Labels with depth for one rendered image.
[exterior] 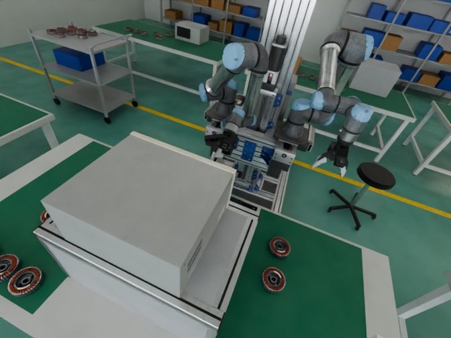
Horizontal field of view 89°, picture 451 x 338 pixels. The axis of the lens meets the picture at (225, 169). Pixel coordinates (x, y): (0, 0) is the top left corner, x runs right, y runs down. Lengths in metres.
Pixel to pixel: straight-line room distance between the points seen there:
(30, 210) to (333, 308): 1.59
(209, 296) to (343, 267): 0.87
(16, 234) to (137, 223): 0.94
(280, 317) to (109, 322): 0.71
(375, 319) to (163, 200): 1.12
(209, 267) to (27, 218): 1.05
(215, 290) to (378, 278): 0.99
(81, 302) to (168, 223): 0.68
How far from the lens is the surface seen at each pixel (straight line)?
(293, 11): 1.62
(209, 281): 0.81
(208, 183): 0.76
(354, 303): 1.41
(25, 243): 1.48
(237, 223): 0.93
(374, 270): 1.57
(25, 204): 1.65
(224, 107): 1.65
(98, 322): 1.20
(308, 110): 1.57
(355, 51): 1.43
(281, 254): 1.30
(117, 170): 0.82
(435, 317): 2.76
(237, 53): 1.19
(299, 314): 1.26
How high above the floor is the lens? 1.87
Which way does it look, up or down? 42 degrees down
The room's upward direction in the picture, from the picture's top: 11 degrees clockwise
